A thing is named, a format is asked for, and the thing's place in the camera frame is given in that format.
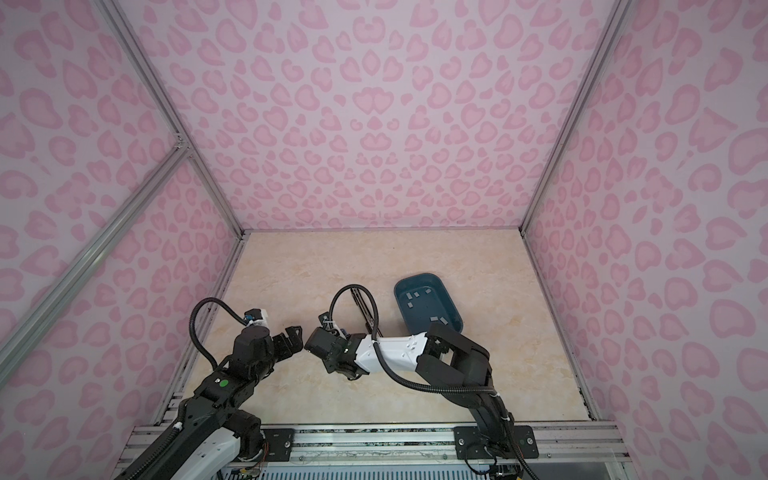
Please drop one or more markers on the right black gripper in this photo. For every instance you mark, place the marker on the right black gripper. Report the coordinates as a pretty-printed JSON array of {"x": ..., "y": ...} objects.
[{"x": 329, "y": 367}]

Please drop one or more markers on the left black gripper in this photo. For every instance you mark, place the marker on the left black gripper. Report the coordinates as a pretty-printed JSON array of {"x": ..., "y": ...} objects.
[{"x": 295, "y": 338}]

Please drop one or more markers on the black stapler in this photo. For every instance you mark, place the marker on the black stapler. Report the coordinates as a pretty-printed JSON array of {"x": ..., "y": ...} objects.
[{"x": 361, "y": 299}]

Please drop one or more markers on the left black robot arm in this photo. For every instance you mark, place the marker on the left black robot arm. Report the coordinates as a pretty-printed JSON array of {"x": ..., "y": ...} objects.
[{"x": 210, "y": 429}]

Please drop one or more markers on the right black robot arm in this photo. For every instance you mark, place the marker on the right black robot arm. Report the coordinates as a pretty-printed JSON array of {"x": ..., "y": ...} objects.
[{"x": 440, "y": 361}]

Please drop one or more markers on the teal plastic tray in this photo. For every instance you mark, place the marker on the teal plastic tray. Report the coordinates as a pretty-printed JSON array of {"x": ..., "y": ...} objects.
[{"x": 416, "y": 315}]

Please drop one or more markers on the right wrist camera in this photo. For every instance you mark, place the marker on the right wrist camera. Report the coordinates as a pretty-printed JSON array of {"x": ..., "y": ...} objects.
[{"x": 329, "y": 325}]

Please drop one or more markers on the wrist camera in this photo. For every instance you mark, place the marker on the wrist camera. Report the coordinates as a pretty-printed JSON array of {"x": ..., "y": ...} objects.
[
  {"x": 255, "y": 317},
  {"x": 329, "y": 325}
]

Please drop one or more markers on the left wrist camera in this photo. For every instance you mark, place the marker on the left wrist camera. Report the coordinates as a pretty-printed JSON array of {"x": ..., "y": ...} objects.
[{"x": 255, "y": 317}]

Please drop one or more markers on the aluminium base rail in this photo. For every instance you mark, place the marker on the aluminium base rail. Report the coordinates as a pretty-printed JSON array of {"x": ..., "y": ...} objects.
[{"x": 553, "y": 450}]

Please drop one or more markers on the aluminium frame strut left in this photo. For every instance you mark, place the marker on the aluminium frame strut left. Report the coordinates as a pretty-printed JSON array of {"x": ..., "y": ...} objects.
[{"x": 38, "y": 321}]

